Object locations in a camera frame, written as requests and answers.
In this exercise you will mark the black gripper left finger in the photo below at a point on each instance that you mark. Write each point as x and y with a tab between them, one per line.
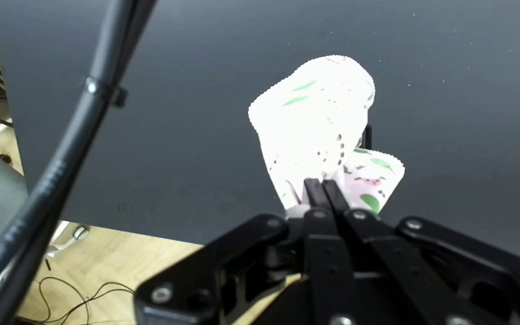
327	263

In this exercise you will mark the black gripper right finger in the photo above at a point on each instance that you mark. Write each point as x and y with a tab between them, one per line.
417	289

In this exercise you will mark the white patterned cloth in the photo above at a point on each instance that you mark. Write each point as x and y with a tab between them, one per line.
311	124

